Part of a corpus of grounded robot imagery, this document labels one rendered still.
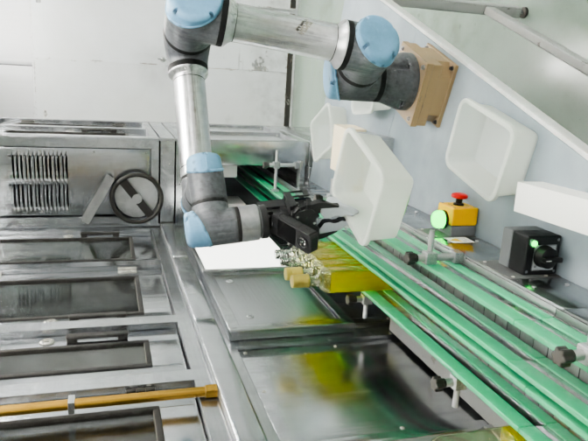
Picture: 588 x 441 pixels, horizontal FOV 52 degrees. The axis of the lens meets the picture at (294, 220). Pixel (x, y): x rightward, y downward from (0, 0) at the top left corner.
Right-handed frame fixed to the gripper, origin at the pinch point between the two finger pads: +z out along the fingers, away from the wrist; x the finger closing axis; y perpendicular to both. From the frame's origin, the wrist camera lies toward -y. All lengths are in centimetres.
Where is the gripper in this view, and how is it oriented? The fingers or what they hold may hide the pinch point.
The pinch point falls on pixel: (353, 215)
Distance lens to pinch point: 129.9
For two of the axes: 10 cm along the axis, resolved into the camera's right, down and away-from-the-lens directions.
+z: 9.7, -1.2, 2.3
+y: -2.6, -5.4, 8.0
